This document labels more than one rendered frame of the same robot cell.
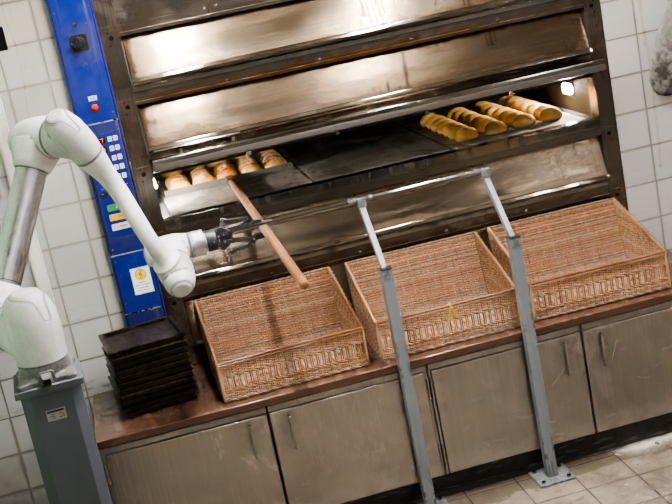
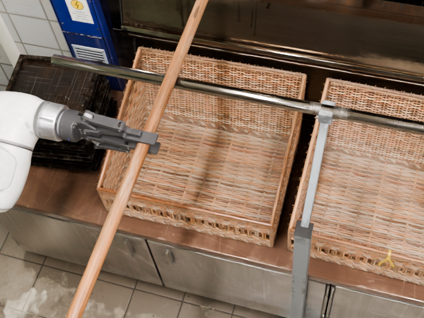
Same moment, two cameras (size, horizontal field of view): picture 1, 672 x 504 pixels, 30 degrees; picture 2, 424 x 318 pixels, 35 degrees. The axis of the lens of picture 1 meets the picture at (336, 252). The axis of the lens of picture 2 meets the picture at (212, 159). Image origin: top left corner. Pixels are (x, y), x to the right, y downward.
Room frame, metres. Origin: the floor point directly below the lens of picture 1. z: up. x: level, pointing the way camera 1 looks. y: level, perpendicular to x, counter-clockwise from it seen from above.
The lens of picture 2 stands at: (3.56, -0.37, 2.49)
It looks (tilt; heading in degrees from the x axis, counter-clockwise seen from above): 59 degrees down; 33
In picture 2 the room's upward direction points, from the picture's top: 9 degrees counter-clockwise
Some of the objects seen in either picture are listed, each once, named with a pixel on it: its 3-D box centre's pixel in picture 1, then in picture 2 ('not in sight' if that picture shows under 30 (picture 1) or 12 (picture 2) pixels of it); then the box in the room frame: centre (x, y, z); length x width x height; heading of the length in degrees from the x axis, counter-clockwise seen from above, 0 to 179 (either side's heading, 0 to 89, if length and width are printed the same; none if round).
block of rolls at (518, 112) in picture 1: (488, 116); not in sight; (5.38, -0.77, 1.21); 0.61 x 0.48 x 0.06; 9
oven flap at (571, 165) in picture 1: (394, 206); (421, 47); (4.86, -0.26, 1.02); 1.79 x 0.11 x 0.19; 99
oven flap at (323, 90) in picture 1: (370, 78); not in sight; (4.86, -0.26, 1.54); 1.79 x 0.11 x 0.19; 99
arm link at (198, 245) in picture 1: (197, 243); (54, 122); (4.17, 0.46, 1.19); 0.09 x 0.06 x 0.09; 9
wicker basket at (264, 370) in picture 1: (279, 331); (204, 144); (4.50, 0.27, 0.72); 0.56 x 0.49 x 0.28; 100
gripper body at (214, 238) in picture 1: (218, 238); (82, 127); (4.18, 0.38, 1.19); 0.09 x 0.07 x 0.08; 99
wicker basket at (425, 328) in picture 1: (430, 293); (398, 184); (4.60, -0.33, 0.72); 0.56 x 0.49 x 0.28; 98
